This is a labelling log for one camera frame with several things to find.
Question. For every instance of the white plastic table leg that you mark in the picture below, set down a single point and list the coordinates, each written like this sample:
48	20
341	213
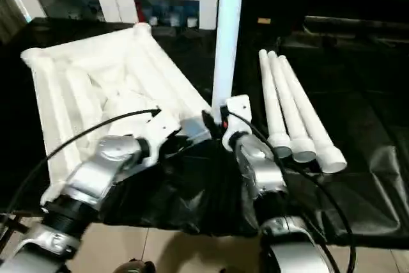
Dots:
291	113
271	100
313	126
229	30

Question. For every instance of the white plastic table top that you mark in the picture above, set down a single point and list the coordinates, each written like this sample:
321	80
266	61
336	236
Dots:
96	81

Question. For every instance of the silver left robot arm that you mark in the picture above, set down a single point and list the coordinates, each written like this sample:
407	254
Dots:
96	177

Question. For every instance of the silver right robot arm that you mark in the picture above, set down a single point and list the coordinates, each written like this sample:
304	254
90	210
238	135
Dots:
262	171

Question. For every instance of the black work mat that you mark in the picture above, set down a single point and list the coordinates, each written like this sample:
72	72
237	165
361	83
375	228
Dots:
192	190

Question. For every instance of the small tan block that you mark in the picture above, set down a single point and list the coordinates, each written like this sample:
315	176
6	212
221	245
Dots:
263	20

